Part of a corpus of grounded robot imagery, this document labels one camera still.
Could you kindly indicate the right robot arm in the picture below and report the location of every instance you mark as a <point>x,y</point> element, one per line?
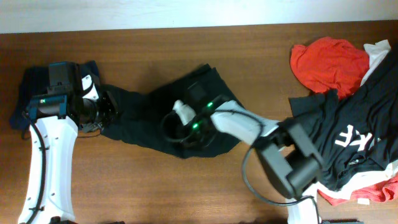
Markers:
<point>286,154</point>

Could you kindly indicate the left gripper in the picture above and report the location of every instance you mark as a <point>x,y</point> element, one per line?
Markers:
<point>109,108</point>

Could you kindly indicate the black shorts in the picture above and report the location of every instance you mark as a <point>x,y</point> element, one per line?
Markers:
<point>139,116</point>

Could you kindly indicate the black garment with white letters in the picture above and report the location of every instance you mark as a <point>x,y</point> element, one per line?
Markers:
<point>355,134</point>

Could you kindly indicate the folded navy blue garment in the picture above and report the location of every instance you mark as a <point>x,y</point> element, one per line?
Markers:
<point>35,81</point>

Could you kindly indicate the red and white garment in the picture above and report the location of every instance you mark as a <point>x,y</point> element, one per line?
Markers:
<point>376,186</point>

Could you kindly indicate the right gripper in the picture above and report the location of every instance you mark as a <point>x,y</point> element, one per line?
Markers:
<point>195,92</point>

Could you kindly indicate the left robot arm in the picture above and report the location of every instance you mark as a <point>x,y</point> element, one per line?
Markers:
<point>58,101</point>

